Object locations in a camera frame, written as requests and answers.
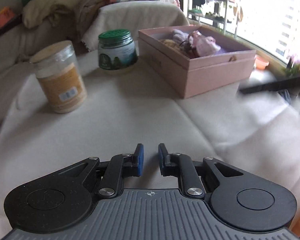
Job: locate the clear jar orange label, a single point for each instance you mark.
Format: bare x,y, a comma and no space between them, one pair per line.
56,69

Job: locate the purple pink sponge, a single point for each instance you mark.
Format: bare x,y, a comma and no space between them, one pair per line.
223,51

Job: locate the lilac fluffy headband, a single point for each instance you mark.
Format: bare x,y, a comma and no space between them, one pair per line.
181,37

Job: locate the white table cloth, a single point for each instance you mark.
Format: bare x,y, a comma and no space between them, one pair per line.
259,133

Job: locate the beige sofa cover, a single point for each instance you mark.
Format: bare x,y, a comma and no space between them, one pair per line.
19,43

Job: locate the pink cardboard box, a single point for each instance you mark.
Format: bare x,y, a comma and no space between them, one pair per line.
190,77

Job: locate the brown furry plush toy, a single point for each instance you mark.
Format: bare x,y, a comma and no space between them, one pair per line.
171,44

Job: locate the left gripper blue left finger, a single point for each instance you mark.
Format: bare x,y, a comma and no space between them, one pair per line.
114,172

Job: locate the metal shoe rack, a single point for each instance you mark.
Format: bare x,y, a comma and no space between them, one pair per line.
224,15

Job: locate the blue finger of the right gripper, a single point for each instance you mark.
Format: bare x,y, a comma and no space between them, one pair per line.
288,83

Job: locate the orange plush toy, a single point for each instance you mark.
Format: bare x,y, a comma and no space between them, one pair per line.
6,14

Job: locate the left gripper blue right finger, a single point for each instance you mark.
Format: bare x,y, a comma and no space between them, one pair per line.
183,168

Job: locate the cream pillow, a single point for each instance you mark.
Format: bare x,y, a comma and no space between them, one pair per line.
36,11

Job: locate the green lid jar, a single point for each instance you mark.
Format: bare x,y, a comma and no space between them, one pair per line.
116,50

